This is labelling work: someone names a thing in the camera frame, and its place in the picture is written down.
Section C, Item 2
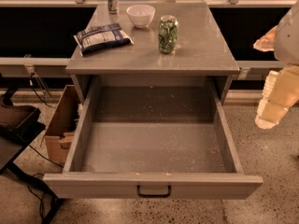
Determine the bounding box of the cardboard box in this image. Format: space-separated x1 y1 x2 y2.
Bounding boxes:
45 85 80 163

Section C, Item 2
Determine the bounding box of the open grey top drawer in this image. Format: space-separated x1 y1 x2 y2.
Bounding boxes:
44 76 263 199

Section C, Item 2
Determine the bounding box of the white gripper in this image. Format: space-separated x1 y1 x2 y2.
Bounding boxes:
253 26 299 130

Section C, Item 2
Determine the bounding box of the green soda can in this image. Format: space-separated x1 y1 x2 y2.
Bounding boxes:
158 15 178 54

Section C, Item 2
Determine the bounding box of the black drawer handle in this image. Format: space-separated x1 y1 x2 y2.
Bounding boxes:
136 185 172 199

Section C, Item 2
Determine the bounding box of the grey cabinet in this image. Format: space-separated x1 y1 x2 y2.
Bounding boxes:
66 1 239 100

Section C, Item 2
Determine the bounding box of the white bowl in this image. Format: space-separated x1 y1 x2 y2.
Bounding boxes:
126 4 156 28

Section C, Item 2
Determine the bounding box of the black cable on floor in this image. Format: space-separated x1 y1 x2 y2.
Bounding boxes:
27 73 64 219

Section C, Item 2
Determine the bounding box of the dark blue chip bag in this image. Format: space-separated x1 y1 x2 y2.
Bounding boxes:
74 23 134 56

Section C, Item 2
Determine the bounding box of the black chair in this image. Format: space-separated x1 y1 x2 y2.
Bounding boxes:
0 89 64 224

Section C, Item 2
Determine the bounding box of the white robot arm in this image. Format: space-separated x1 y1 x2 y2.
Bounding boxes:
253 2 299 129

